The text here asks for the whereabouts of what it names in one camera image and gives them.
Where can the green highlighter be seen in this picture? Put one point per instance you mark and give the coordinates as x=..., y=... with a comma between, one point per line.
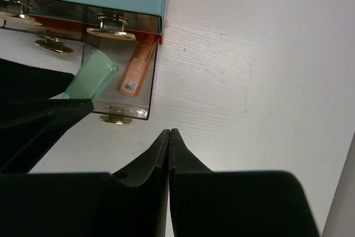
x=92, y=78

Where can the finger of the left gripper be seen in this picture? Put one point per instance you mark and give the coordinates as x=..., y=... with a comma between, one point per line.
x=32, y=118

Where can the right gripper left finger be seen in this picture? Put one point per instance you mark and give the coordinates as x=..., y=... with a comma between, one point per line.
x=129, y=202

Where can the clear smoky drawer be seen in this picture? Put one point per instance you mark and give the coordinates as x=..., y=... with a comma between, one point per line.
x=53, y=22
x=131, y=41

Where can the orange highlighter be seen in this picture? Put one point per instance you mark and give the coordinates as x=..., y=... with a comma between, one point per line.
x=135, y=73

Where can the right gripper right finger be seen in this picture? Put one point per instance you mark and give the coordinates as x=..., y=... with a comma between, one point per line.
x=242, y=203

